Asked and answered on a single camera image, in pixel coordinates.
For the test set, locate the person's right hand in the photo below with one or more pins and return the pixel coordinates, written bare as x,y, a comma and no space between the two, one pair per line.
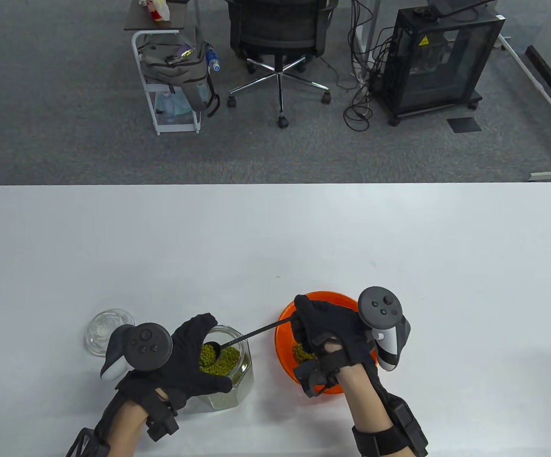
332,321

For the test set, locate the person's left hand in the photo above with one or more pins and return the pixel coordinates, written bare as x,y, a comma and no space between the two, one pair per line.
187,366

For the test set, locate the large green mung beans heap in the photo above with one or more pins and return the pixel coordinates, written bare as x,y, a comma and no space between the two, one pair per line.
227,364

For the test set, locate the small mung beans portion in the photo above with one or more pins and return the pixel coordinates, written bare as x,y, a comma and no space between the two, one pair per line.
300,353

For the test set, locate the clear glass jar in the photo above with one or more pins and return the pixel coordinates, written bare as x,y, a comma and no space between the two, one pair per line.
223,401

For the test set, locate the orange plastic bowl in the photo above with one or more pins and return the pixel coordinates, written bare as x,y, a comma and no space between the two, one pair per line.
282,342

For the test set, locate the black measuring scoop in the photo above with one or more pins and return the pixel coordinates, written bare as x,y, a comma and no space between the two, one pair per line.
256,333

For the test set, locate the clear glass jar lid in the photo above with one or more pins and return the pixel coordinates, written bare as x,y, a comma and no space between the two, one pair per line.
101,333

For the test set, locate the person's left forearm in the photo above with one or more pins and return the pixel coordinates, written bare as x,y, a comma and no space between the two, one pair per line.
127,428

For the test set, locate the person's right forearm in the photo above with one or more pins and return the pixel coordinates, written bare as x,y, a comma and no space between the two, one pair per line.
368,400

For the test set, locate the dark grey left hand controller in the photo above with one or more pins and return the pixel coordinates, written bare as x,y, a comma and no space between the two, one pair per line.
146,347

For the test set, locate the dark grey hand controller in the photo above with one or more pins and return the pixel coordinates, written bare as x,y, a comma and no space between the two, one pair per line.
146,347
380,307

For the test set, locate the dark grey right hand controller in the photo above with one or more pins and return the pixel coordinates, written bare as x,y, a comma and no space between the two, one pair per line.
380,307

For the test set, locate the black floor plate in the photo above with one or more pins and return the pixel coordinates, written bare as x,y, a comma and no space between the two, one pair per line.
464,124

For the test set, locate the pale blue plastic bag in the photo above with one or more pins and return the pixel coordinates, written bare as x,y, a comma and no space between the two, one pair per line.
175,107

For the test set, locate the black glass-walled cabinet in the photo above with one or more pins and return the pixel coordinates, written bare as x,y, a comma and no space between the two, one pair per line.
427,71

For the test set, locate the blue water bottle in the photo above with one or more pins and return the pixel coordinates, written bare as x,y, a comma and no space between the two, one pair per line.
212,59

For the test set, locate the grey backpack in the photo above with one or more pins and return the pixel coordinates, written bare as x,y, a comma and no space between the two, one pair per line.
175,76

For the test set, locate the black office chair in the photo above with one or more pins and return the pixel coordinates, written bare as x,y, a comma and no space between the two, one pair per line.
280,24

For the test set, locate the shiny colourful packet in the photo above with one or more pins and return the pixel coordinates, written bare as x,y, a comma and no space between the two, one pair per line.
182,53

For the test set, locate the white cart with dark top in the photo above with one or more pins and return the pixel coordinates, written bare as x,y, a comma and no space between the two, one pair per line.
137,21

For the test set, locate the red and yellow snack bag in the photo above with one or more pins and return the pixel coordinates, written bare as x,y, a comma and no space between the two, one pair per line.
160,10

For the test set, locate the white post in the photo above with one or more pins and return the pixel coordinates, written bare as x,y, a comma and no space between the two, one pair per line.
369,19

